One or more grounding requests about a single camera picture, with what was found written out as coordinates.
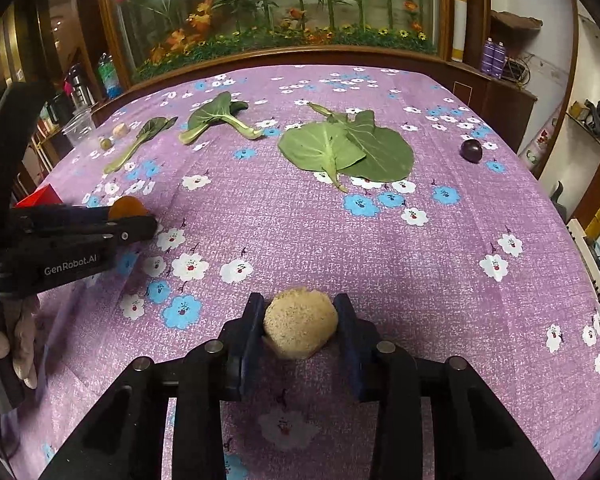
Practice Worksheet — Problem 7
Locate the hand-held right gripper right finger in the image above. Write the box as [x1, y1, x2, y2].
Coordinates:
[332, 294, 556, 480]

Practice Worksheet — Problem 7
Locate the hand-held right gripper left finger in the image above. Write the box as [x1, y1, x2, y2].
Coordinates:
[39, 292, 267, 480]

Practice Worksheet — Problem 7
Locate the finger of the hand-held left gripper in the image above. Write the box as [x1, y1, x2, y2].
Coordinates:
[27, 216, 159, 257]
[11, 204, 116, 231]

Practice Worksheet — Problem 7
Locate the orange mandarin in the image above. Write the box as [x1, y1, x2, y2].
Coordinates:
[107, 197, 149, 219]

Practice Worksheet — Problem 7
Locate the red box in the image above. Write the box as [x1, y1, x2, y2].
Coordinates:
[12, 184, 63, 208]

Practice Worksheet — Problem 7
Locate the small round sugarcane piece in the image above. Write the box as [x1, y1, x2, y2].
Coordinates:
[261, 287, 340, 360]

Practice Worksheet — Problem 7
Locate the person's left hand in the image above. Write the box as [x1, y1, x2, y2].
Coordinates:
[0, 296, 40, 391]

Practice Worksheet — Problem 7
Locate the clear plastic cup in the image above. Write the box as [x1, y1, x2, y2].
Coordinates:
[62, 106, 97, 147]

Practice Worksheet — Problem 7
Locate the small bok choy stalk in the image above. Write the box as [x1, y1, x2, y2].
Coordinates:
[103, 116, 179, 175]

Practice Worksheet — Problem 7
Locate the purple floral tablecloth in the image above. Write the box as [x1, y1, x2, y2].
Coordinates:
[10, 62, 600, 480]

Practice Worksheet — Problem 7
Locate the steel thermos flask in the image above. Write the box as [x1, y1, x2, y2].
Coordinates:
[65, 64, 93, 108]

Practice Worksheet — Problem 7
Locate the broad-leaf bok choy stalk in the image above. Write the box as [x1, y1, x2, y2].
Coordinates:
[178, 91, 266, 146]

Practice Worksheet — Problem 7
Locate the green plastic bottle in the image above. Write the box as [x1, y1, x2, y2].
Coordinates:
[97, 52, 123, 98]

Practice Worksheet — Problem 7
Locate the large green cabbage leaf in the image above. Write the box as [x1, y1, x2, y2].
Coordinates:
[277, 122, 368, 193]
[307, 102, 414, 182]

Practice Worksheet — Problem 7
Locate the dark purple plum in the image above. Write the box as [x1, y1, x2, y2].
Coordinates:
[460, 139, 484, 164]

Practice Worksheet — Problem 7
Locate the flower scenery glass panel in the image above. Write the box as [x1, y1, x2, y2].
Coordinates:
[97, 0, 453, 80]

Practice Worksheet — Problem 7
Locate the black item on shelf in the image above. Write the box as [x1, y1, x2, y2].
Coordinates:
[577, 99, 600, 136]

